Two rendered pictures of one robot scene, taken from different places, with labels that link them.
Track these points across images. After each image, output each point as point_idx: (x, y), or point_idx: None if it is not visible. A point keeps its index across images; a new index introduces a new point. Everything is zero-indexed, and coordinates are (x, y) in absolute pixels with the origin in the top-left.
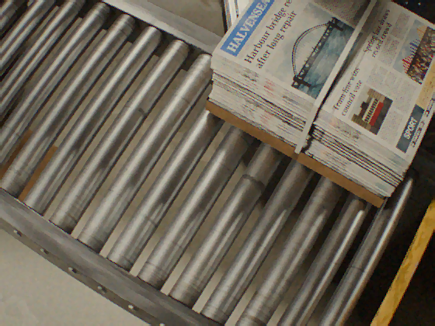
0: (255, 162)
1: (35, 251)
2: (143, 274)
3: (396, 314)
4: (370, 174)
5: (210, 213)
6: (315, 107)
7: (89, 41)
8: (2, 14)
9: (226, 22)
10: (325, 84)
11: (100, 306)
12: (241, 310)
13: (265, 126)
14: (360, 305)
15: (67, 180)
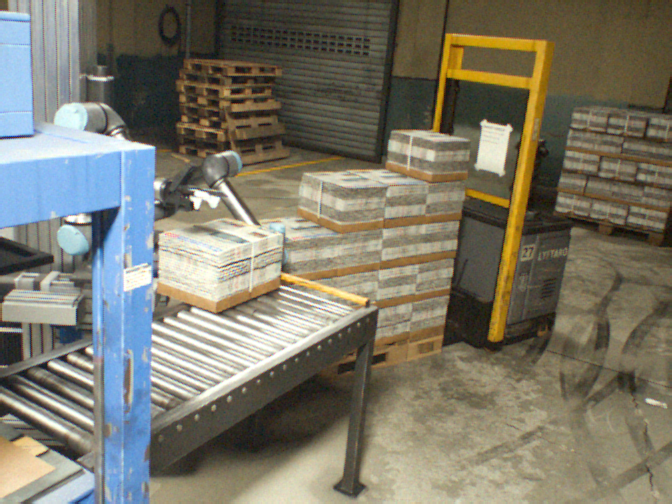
0: (247, 309)
1: (274, 397)
2: (302, 337)
3: (290, 428)
4: (272, 266)
5: (192, 496)
6: (253, 242)
7: None
8: None
9: (52, 447)
10: (243, 238)
11: None
12: (270, 490)
13: (237, 289)
14: (279, 441)
15: None
